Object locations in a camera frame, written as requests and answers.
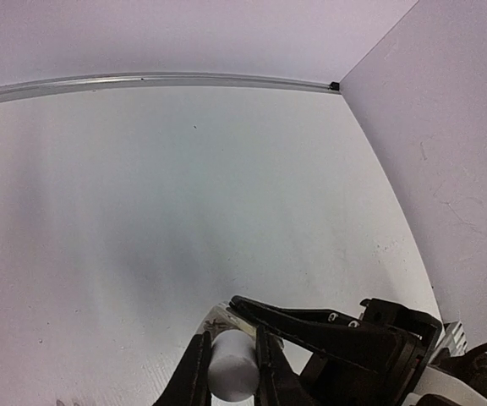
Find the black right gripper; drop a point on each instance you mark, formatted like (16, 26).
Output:
(365, 362)

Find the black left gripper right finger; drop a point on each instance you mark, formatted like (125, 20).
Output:
(278, 384)

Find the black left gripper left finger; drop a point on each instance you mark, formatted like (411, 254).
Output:
(188, 385)

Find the white nail polish cap brush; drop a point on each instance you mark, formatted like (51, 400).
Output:
(233, 373)

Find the clear nail polish bottle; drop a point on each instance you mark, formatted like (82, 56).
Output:
(221, 318)

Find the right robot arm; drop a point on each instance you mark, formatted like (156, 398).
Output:
(469, 369)

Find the mannequin hand with nails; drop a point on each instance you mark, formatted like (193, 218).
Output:
(60, 402)

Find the aluminium front frame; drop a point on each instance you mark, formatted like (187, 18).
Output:
(454, 342)

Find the aluminium table edge rail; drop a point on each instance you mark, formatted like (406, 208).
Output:
(51, 87)

